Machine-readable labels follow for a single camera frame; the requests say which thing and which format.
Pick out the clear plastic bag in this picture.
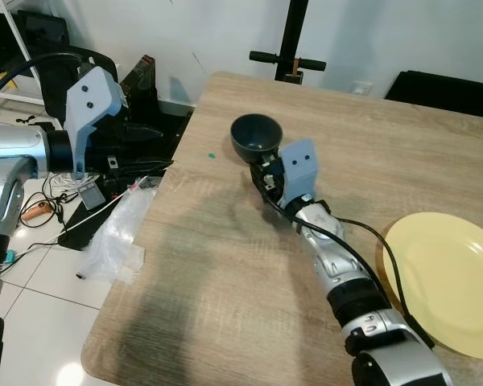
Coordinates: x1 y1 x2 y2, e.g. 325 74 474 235
79 179 160 284

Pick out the light grey left wrist camera mount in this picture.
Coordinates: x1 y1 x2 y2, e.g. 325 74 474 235
63 66 131 181

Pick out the yellow plate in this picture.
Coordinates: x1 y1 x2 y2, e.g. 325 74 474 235
382 211 483 361

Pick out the white shelf frame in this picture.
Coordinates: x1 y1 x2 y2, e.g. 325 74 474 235
0 0 49 109

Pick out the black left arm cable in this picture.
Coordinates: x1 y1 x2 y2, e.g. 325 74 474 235
0 52 118 109

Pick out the orange floor object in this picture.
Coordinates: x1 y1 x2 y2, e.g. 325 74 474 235
20 201 59 221

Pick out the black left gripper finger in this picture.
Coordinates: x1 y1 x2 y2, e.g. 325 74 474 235
113 159 175 175

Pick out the grey power adapter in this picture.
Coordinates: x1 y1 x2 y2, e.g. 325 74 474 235
77 187 107 211

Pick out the black red case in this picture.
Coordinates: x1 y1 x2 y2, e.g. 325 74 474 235
119 54 159 104

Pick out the dark grey bowl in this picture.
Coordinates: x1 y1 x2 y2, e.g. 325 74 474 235
229 114 285 166

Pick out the light grey right wrist camera mount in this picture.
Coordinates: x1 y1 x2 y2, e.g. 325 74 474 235
276 138 320 203

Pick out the black bag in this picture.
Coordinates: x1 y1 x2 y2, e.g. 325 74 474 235
14 10 71 64

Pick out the light wooden table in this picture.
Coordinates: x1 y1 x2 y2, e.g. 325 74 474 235
80 71 483 386

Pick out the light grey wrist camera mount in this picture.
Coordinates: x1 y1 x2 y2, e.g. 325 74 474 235
276 138 320 203
63 66 131 181

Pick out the black flat panel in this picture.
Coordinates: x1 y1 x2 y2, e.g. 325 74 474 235
383 70 483 121

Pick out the black stand with handles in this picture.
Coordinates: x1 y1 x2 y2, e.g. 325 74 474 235
250 0 328 83

